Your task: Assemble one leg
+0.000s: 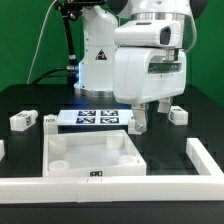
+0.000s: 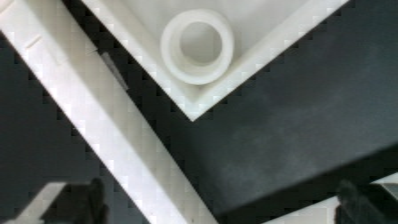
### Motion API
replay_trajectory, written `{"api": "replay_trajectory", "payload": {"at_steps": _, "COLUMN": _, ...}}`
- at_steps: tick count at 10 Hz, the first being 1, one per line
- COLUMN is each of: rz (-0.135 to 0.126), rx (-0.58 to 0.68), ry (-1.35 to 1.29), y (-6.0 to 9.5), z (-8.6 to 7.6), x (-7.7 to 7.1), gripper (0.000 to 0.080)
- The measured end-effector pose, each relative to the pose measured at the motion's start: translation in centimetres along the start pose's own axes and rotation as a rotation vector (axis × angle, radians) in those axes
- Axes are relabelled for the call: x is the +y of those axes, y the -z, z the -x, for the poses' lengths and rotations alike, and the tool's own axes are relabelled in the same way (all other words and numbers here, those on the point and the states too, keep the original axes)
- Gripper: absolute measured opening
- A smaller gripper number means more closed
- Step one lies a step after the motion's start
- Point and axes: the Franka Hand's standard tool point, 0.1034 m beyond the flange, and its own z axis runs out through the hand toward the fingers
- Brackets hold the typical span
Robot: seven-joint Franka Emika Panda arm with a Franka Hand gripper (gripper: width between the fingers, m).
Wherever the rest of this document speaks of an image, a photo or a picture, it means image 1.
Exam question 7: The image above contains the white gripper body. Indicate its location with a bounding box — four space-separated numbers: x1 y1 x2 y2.
113 47 186 105

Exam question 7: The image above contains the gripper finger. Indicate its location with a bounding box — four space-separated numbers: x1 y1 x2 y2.
132 104 148 133
157 97 173 123

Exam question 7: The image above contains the white square table top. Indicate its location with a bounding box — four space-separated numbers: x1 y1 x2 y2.
42 130 147 177

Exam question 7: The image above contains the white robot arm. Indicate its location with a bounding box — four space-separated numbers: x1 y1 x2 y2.
75 0 208 133

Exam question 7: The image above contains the white L-shaped fence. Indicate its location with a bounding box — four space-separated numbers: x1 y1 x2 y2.
0 138 224 204

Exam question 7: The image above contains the white part left edge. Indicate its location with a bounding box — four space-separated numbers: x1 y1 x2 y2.
0 140 5 162

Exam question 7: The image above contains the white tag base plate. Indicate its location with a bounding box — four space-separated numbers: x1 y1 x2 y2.
57 109 133 126

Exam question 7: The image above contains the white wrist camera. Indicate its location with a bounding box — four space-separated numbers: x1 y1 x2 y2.
114 20 182 48

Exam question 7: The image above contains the black cable bundle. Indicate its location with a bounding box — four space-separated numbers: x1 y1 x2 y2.
32 66 80 85

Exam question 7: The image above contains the black camera stand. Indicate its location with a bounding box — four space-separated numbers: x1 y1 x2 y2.
54 0 106 86

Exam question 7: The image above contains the grey cable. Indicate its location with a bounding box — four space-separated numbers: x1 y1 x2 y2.
26 0 58 85

